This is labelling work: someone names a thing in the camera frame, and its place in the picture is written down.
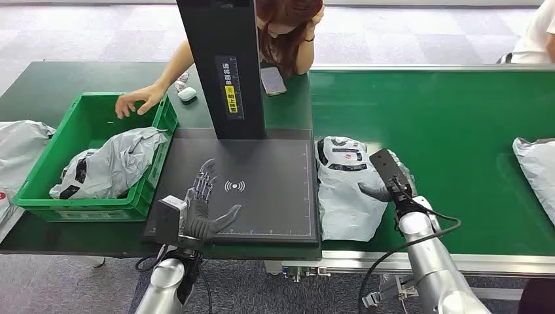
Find person's right hand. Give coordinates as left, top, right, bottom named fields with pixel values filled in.
left=115, top=84, right=168, bottom=120

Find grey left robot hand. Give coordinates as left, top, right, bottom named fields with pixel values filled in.
left=183, top=158, right=243, bottom=242

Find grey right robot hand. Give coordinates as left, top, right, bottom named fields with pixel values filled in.
left=358, top=149, right=418, bottom=203

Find white package with black letters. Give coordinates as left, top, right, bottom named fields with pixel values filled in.
left=315, top=135, right=417, bottom=243

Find grey package with black print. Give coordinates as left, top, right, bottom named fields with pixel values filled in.
left=48, top=126, right=169, bottom=201

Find green conveyor belt machine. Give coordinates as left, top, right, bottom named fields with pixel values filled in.
left=264, top=63, right=555, bottom=300

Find terminal block under conveyor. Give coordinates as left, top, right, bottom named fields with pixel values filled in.
left=281, top=265, right=331, bottom=283

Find grey package with red sticker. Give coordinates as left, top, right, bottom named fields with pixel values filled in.
left=0, top=120, right=56, bottom=226

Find large plain grey package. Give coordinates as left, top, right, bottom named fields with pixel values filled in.
left=512, top=137, right=555, bottom=227

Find person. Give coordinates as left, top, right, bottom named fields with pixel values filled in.
left=115, top=0, right=325, bottom=120
left=496, top=0, right=555, bottom=65

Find green plastic crate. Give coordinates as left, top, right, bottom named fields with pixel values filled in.
left=12, top=92, right=179, bottom=222

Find smartphone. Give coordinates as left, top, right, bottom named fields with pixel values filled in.
left=260, top=66, right=288, bottom=97

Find black scanner column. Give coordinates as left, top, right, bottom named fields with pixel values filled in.
left=175, top=0, right=266, bottom=141

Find dark rounded object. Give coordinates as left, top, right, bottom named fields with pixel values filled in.
left=517, top=278, right=555, bottom=314

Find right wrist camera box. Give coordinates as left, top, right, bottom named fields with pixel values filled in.
left=369, top=148, right=414, bottom=205

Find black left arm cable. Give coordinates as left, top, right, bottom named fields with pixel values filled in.
left=135, top=245, right=213, bottom=314

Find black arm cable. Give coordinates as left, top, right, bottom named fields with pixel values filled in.
left=135, top=245, right=213, bottom=314
left=358, top=177, right=462, bottom=314

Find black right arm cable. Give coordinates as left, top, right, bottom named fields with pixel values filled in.
left=358, top=177, right=462, bottom=314

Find metal bracket with connector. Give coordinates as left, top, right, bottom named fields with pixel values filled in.
left=362, top=275, right=420, bottom=309

